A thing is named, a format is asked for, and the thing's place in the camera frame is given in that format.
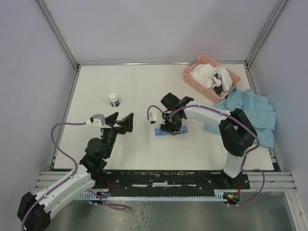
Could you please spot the white crumpled cloth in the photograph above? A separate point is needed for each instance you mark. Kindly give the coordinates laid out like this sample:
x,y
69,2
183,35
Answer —
x,y
203,74

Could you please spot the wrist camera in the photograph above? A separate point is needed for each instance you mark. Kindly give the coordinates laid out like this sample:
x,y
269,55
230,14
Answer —
x,y
98,120
152,116

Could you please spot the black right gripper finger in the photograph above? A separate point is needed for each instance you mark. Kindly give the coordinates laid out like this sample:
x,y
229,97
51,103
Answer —
x,y
175,132
164,128

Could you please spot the light blue cable duct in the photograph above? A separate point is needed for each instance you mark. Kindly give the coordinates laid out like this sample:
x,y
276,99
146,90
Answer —
x,y
173,196

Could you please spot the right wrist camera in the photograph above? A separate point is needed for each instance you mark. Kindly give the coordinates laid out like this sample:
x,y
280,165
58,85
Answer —
x,y
152,116

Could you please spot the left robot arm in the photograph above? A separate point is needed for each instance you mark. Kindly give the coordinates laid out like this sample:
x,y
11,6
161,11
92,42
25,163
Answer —
x,y
37,210

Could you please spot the black item in basket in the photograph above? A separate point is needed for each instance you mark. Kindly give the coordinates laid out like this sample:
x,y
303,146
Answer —
x,y
221,84

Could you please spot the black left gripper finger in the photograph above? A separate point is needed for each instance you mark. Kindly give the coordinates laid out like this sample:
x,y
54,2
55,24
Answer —
x,y
111,119
126,124

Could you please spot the white pill bottle blue label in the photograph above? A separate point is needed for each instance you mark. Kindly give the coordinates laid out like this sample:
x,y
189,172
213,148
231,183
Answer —
x,y
114,100

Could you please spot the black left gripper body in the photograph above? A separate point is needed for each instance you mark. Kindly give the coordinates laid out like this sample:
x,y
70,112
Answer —
x,y
110,134

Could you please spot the pink perforated plastic basket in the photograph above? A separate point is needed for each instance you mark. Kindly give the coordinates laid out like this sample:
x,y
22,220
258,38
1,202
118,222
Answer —
x,y
209,94

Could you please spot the blue weekly pill organizer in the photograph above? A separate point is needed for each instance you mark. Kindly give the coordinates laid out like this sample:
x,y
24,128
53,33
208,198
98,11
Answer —
x,y
159,132

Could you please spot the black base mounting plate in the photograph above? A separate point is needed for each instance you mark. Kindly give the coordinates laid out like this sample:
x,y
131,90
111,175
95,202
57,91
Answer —
x,y
189,182

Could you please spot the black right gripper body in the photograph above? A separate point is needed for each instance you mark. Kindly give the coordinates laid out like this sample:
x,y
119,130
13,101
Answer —
x,y
170,119

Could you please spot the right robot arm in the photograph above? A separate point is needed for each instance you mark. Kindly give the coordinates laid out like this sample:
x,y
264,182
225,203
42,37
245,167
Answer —
x,y
237,132

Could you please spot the light blue cloth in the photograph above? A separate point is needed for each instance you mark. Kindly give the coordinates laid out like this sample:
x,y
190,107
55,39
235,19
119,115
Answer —
x,y
257,109

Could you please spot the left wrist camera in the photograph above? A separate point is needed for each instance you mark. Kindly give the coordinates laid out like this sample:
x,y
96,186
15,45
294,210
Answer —
x,y
98,120

